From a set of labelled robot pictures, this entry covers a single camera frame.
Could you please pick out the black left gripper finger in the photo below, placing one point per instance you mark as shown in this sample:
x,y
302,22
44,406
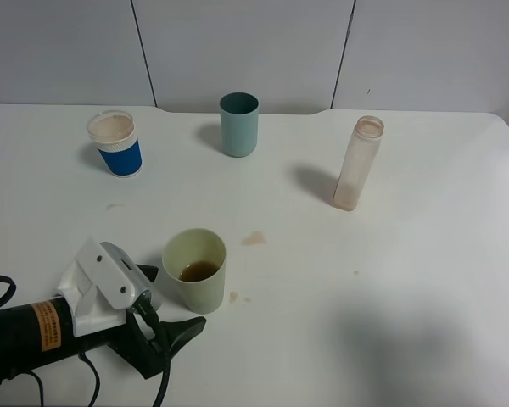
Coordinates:
x,y
146,273
180,333

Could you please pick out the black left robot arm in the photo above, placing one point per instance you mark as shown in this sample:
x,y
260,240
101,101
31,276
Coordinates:
x,y
39,334

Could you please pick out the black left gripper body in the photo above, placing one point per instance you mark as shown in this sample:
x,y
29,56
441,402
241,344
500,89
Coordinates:
x,y
147,356

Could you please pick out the blue sleeved clear cup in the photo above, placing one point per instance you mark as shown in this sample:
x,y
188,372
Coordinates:
x,y
114,135

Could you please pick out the clear pink-label drink bottle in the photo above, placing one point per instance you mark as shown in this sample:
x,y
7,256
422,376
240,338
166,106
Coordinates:
x,y
362,149

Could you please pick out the light green plastic cup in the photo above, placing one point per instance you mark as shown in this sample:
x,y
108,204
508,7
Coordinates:
x,y
195,260

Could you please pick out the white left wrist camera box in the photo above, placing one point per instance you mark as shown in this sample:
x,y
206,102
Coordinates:
x,y
100,285

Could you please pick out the teal plastic cup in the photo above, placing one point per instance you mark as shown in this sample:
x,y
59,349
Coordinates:
x,y
239,116

